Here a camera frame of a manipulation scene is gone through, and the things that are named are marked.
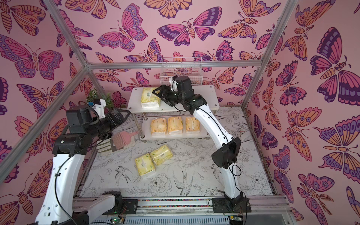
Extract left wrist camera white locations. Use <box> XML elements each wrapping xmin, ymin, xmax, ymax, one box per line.
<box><xmin>88</xmin><ymin>98</ymin><xmax>107</xmax><ymax>119</ymax></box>

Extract yellow tissue pack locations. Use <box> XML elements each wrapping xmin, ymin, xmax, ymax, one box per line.
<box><xmin>140</xmin><ymin>87</ymin><xmax>160</xmax><ymax>109</ymax></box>
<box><xmin>150</xmin><ymin>144</ymin><xmax>173</xmax><ymax>166</ymax></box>
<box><xmin>135</xmin><ymin>153</ymin><xmax>156</xmax><ymax>176</ymax></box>

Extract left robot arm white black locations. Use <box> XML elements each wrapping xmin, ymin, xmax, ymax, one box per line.
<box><xmin>34</xmin><ymin>105</ymin><xmax>131</xmax><ymax>225</ymax></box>

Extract white two-tier shelf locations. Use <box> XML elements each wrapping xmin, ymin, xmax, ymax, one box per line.
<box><xmin>127</xmin><ymin>85</ymin><xmax>219</xmax><ymax>141</ymax></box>

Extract white wire basket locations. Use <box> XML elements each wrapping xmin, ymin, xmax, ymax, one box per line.
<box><xmin>158</xmin><ymin>56</ymin><xmax>203</xmax><ymax>86</ymax></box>

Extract orange tissue pack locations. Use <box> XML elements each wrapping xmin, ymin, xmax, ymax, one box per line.
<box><xmin>185</xmin><ymin>117</ymin><xmax>200</xmax><ymax>134</ymax></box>
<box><xmin>150</xmin><ymin>118</ymin><xmax>167</xmax><ymax>136</ymax></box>
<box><xmin>167</xmin><ymin>116</ymin><xmax>183</xmax><ymax>135</ymax></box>

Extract black vase with plant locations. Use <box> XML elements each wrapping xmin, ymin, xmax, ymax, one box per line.
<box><xmin>86</xmin><ymin>89</ymin><xmax>114</xmax><ymax>110</ymax></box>

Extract pink brush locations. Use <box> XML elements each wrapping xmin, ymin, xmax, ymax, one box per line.
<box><xmin>112</xmin><ymin>131</ymin><xmax>138</xmax><ymax>150</ymax></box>

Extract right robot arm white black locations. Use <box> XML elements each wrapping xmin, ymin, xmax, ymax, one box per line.
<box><xmin>153</xmin><ymin>76</ymin><xmax>248</xmax><ymax>212</ymax></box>

